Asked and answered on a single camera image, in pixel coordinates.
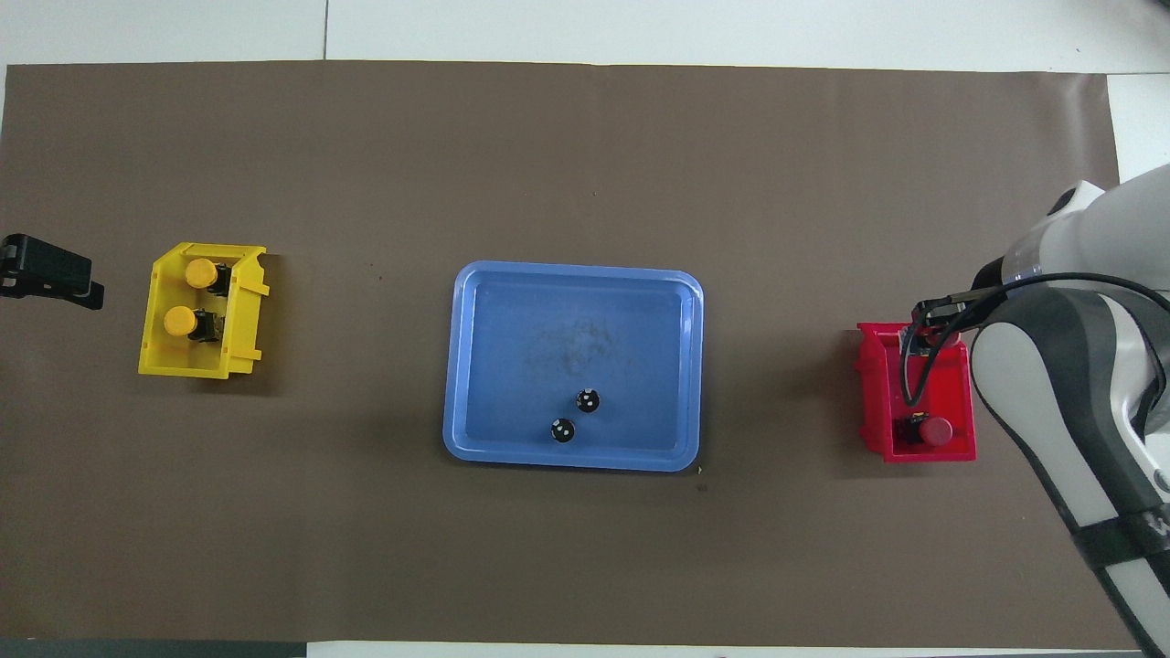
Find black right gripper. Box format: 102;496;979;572
914;259;1009;324

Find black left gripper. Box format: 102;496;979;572
0;234;104;310

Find yellow push button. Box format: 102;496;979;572
184;258;231;297
163;305;220;344

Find blue plastic tray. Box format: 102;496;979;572
442;260;705;472

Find red plastic bin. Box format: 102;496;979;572
856;320;977;464

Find yellow plastic bin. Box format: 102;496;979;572
138;241;271;379

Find brown paper table mat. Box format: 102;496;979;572
0;60;1162;648

